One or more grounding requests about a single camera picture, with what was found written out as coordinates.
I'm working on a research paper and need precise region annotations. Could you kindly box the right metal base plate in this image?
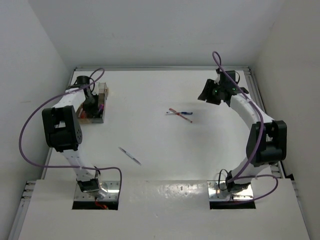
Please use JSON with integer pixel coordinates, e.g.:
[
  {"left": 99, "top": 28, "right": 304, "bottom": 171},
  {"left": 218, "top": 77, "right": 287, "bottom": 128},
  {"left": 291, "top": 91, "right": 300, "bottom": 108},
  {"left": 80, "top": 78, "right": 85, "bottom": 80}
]
[{"left": 207, "top": 180, "right": 254, "bottom": 202}]

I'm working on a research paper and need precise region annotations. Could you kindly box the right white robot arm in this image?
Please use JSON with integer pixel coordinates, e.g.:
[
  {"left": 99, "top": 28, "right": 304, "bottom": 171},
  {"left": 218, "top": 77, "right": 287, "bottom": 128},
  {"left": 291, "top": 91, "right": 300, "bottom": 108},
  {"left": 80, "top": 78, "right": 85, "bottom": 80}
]
[{"left": 198, "top": 70, "right": 288, "bottom": 192}]

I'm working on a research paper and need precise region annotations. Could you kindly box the blue gel pen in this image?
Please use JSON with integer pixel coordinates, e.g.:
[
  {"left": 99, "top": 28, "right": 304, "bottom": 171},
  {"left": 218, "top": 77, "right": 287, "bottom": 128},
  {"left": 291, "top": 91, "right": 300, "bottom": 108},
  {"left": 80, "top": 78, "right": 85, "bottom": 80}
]
[{"left": 166, "top": 111, "right": 193, "bottom": 115}]

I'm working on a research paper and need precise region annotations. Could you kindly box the aluminium table edge rail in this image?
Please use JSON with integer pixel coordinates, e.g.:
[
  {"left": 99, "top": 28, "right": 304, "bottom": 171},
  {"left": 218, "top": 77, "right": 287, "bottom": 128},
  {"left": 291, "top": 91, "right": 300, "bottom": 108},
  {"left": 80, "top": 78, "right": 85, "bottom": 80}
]
[{"left": 74, "top": 66, "right": 251, "bottom": 72}]

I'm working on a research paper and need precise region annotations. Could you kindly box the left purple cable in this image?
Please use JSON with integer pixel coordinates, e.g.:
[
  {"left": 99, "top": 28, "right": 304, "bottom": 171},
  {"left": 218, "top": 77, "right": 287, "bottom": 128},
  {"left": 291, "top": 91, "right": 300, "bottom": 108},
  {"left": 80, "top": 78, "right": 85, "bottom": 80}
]
[{"left": 18, "top": 67, "right": 123, "bottom": 198}]

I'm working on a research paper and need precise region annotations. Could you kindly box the clear thin ballpoint pen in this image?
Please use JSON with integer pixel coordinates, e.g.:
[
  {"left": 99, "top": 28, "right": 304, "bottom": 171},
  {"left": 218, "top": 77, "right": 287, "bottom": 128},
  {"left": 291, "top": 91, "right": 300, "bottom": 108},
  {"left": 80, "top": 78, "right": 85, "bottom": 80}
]
[{"left": 118, "top": 147, "right": 142, "bottom": 166}]

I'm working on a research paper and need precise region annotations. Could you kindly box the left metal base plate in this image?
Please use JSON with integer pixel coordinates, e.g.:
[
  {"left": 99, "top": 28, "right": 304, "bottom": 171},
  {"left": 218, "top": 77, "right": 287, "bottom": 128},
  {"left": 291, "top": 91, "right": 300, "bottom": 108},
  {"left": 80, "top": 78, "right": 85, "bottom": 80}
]
[{"left": 73, "top": 181, "right": 120, "bottom": 202}]

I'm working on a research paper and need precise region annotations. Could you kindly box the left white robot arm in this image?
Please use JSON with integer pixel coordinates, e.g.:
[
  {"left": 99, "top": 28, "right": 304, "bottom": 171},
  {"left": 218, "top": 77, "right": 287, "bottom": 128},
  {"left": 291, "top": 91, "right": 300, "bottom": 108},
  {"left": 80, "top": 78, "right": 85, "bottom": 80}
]
[{"left": 41, "top": 75, "right": 109, "bottom": 199}]

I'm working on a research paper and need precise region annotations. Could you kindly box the metal base plate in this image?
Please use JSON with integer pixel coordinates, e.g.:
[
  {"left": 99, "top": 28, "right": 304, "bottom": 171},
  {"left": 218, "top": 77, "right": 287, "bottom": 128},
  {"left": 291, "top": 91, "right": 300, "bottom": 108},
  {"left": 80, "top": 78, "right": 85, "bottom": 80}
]
[
  {"left": 207, "top": 180, "right": 254, "bottom": 202},
  {"left": 73, "top": 181, "right": 120, "bottom": 202}
]

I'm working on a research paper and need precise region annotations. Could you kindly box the red gel pen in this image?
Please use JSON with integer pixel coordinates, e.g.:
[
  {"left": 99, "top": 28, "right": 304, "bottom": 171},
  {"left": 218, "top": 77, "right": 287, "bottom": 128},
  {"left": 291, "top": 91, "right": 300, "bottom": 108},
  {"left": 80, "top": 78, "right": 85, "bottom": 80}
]
[{"left": 168, "top": 108, "right": 193, "bottom": 123}]

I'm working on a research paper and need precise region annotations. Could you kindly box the clear compartment organizer tray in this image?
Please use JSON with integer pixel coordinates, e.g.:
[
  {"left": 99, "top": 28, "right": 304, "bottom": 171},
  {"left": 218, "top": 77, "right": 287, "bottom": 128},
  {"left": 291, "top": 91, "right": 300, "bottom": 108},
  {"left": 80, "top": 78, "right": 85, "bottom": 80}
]
[{"left": 76, "top": 82, "right": 109, "bottom": 125}]

